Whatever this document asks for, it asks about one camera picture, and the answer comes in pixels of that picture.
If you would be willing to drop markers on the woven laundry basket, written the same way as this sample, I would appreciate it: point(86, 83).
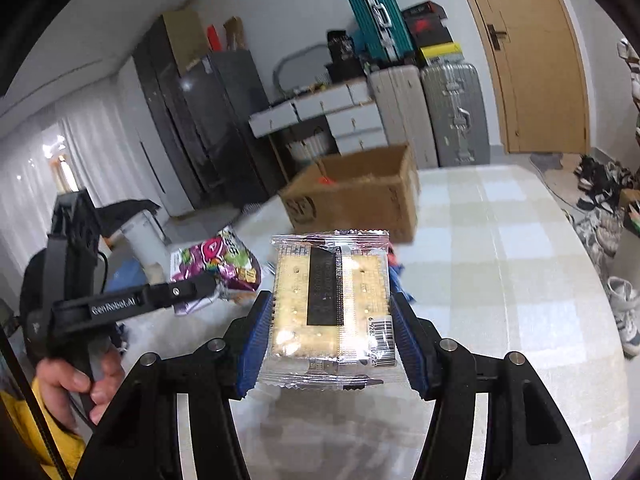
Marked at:
point(310, 147)

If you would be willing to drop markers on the brown cardboard box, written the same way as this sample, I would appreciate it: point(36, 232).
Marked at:
point(350, 210)

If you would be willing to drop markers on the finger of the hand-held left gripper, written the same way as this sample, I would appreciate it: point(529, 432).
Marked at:
point(185, 291)

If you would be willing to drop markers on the pile of white black sneakers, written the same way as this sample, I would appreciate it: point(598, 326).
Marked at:
point(625, 300)

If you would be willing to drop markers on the red paper bag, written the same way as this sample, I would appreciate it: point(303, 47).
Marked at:
point(214, 39)

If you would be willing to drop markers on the black tall cabinet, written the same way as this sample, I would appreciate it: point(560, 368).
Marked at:
point(160, 100)

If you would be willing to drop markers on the white curtain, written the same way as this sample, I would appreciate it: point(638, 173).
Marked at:
point(30, 185)

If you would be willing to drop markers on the purple candy packet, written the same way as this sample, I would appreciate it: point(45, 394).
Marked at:
point(215, 260)

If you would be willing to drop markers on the white desk with drawers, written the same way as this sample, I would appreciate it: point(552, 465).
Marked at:
point(350, 120)

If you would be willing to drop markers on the beige grey doormat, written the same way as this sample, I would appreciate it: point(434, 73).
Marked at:
point(555, 175)

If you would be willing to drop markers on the clear cracker packet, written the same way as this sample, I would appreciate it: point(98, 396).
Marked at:
point(295, 280)

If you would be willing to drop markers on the wooden door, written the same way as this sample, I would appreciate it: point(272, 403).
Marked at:
point(540, 85)

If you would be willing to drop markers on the grey curved chair frame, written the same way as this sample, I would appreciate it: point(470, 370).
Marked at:
point(277, 75)

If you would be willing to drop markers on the black jacket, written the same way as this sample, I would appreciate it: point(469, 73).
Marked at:
point(130, 207)

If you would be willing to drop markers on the white plastic jug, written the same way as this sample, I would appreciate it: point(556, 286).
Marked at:
point(142, 240)

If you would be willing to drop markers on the person's left forearm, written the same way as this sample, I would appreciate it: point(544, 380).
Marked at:
point(30, 425)

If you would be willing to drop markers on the black labelled bag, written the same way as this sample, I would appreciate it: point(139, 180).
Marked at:
point(341, 45)

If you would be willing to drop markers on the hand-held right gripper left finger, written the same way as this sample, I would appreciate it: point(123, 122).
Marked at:
point(255, 340)

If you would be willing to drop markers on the flat brown cardboard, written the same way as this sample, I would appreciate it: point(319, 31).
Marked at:
point(185, 35)

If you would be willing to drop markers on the grey refrigerator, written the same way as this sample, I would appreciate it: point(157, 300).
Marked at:
point(220, 120)

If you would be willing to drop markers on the beige suitcase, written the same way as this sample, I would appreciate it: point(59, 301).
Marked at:
point(400, 115)

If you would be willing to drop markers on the person's left hand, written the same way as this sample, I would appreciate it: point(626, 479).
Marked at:
point(60, 385)

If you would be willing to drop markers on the brown paper bag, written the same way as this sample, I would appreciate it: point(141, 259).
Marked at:
point(233, 35)

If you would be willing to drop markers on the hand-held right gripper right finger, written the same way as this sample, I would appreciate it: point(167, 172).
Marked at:
point(407, 345)

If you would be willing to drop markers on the silver suitcase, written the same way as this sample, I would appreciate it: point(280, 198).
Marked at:
point(450, 115)

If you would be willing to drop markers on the red black shoe box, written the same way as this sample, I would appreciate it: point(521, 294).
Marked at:
point(427, 30)

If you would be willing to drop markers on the teal suitcase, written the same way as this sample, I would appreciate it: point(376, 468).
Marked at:
point(375, 20)

